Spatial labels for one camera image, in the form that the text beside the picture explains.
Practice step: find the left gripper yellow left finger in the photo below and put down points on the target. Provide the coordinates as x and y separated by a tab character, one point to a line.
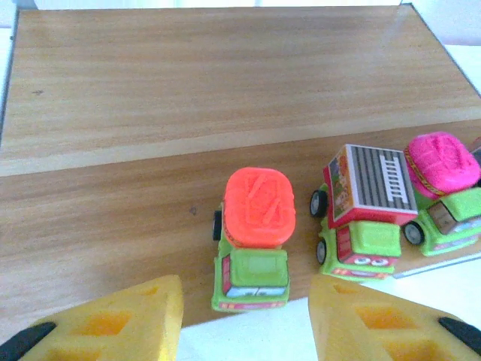
112	331

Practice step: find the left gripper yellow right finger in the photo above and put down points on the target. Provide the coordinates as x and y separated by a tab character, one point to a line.
376	331

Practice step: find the green red ladder fire truck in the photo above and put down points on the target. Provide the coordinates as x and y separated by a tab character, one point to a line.
376	180

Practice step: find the green truck orange mixer drum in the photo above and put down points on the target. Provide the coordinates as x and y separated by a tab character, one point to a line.
259	210

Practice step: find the green truck pink mixer drum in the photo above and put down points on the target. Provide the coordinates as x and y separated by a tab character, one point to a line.
439	165

